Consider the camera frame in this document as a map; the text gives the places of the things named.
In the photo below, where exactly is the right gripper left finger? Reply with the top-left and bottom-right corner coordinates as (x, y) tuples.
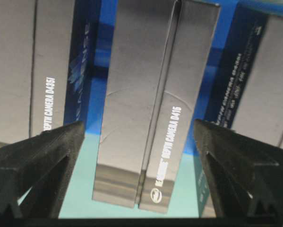
(0, 121), (85, 220)

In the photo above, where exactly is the black D415 camera box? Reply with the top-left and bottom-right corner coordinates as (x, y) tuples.
(92, 0), (220, 213)

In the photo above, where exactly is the blue liner sheet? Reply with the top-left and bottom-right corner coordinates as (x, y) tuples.
(58, 0), (239, 219)

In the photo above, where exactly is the black d435i box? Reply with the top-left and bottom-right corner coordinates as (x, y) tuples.
(0, 0), (102, 145)
(204, 1), (283, 148)

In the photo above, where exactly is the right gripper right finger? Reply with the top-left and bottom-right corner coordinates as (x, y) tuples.
(194, 119), (283, 220)

